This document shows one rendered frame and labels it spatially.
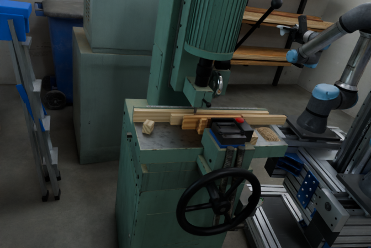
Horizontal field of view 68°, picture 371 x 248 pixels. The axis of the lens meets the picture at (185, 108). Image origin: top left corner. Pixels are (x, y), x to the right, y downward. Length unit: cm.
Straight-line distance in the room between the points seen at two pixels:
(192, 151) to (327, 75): 397
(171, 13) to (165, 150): 52
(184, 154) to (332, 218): 61
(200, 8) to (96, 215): 143
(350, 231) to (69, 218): 148
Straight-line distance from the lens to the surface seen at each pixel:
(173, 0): 113
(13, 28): 151
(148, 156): 96
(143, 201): 110
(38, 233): 189
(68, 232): 187
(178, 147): 97
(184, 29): 107
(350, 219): 125
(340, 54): 470
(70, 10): 267
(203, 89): 102
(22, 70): 157
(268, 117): 127
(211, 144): 95
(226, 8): 91
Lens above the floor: 146
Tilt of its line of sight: 27 degrees down
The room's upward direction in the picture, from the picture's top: 12 degrees clockwise
